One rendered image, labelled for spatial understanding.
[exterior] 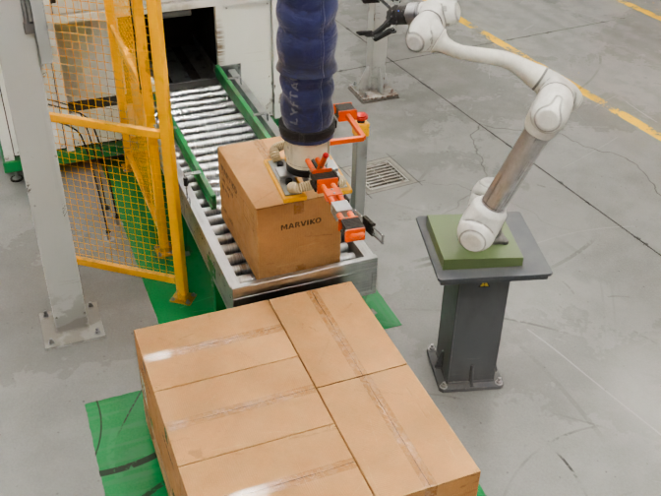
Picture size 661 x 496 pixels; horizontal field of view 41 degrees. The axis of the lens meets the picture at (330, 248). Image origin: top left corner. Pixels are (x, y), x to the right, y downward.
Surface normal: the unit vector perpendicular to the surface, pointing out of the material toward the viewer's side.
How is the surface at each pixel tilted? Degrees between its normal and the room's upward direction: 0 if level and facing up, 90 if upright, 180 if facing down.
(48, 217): 90
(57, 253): 90
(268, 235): 90
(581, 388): 0
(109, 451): 0
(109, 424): 0
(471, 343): 90
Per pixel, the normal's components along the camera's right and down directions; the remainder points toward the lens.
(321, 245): 0.37, 0.53
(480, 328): 0.11, 0.57
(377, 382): 0.02, -0.82
